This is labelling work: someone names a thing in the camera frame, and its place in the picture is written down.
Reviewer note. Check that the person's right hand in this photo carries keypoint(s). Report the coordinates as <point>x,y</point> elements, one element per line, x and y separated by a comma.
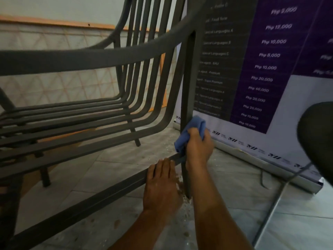
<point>199,150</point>

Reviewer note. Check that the person's left hand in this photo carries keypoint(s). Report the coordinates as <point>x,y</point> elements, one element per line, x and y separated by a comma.
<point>160,191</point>

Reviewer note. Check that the person's right fingers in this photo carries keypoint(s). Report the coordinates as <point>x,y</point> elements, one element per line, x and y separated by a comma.
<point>196,132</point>

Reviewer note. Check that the person's left little finger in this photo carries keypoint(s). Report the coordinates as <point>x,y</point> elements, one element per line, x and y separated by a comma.
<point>151,172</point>

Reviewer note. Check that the person's left middle finger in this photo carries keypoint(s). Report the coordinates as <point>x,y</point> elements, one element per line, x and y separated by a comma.
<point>166,168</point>

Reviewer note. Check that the blue cleaning cloth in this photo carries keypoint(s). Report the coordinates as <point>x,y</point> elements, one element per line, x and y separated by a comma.
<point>182,139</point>

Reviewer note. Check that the dark grey metal chair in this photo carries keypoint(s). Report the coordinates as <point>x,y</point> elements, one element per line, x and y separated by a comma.
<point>78,57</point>

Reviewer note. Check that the person's right forearm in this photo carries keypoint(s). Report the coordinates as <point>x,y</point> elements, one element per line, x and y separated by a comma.
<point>216,210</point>

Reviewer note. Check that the person's left forearm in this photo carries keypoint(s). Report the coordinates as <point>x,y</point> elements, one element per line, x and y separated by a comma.
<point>145,229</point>

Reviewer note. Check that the purple and white printed banner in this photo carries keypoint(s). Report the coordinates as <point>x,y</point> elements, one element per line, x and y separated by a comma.
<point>273,96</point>

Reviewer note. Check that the grey metal rod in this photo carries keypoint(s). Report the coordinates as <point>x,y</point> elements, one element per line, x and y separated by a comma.
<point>275,205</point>

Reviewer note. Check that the black rounded seat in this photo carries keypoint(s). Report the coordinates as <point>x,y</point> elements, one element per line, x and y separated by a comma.
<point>318,137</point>

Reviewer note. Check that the silver banner base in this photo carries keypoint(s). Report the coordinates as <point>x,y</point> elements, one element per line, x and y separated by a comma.
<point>311,187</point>

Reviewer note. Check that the wood-framed patterned panel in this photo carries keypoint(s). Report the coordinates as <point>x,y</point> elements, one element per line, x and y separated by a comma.
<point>52,36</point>

